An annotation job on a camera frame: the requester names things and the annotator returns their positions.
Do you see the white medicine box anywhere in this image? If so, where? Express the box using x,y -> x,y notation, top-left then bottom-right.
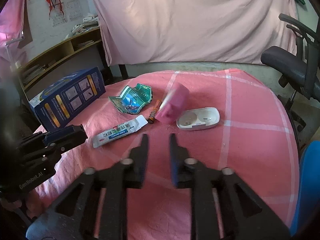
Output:
92,115 -> 148,148

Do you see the white plastic lens case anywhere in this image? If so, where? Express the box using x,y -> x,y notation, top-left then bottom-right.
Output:
176,107 -> 220,131

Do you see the green snack wrapper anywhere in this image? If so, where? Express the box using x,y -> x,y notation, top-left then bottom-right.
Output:
108,83 -> 153,115

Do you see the orange battery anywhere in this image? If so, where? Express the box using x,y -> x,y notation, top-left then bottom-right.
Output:
147,100 -> 162,124

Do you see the pink cup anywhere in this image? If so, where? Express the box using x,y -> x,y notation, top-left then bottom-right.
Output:
155,83 -> 190,124

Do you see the blue cardboard box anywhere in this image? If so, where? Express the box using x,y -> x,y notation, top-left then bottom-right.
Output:
29,67 -> 106,132

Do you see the blue plastic bucket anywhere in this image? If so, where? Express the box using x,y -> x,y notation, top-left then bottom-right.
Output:
290,140 -> 319,236

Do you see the pink checked tablecloth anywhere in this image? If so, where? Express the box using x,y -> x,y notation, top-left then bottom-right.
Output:
36,69 -> 299,239

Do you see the wooden shelf desk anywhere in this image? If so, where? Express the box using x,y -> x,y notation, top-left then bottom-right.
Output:
18,27 -> 102,92

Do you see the pink curtain at left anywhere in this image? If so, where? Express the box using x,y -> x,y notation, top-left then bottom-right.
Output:
1,0 -> 25,67

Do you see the black office chair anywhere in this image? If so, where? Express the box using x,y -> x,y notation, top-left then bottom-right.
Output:
260,13 -> 320,120

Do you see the pink hanging sheet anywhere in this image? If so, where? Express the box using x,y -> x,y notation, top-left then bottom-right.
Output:
93,0 -> 297,66

